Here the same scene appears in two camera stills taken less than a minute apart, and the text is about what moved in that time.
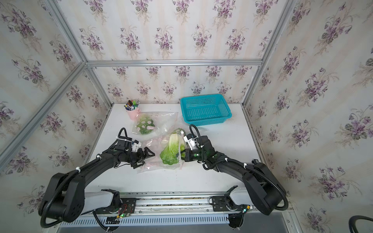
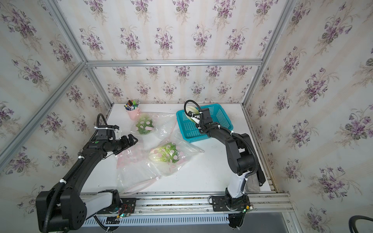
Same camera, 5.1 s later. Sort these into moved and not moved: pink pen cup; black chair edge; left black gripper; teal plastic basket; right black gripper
Moved: left black gripper; teal plastic basket; right black gripper
Not moved: pink pen cup; black chair edge
